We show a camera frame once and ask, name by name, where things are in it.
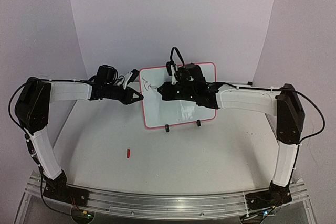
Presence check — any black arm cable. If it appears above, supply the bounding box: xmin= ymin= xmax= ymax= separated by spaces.
xmin=170 ymin=47 xmax=326 ymax=142
xmin=7 ymin=79 xmax=77 ymax=211

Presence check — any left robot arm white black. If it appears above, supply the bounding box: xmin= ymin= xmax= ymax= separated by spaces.
xmin=14 ymin=65 xmax=143 ymax=200

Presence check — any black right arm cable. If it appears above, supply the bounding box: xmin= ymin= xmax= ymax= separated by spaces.
xmin=170 ymin=47 xmax=326 ymax=142

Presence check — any pink framed whiteboard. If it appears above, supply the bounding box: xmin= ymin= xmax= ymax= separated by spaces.
xmin=139 ymin=66 xmax=217 ymax=130

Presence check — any black left whiteboard stand foot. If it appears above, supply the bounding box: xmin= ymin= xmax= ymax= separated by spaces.
xmin=165 ymin=124 xmax=170 ymax=132

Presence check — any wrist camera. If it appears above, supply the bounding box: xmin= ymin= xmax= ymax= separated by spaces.
xmin=166 ymin=60 xmax=177 ymax=85
xmin=122 ymin=69 xmax=139 ymax=89

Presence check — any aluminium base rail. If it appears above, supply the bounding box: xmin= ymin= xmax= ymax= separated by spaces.
xmin=25 ymin=176 xmax=313 ymax=221

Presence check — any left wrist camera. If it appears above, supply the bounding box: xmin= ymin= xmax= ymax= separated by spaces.
xmin=122 ymin=69 xmax=139 ymax=89

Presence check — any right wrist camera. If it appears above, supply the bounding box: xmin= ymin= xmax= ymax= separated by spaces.
xmin=166 ymin=60 xmax=177 ymax=85

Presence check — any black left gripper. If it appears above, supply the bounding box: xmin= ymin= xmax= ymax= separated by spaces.
xmin=104 ymin=83 xmax=143 ymax=104

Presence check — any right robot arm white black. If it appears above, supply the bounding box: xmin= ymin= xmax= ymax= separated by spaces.
xmin=158 ymin=60 xmax=305 ymax=210

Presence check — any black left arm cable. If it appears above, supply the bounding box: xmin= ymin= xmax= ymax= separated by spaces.
xmin=7 ymin=79 xmax=77 ymax=211

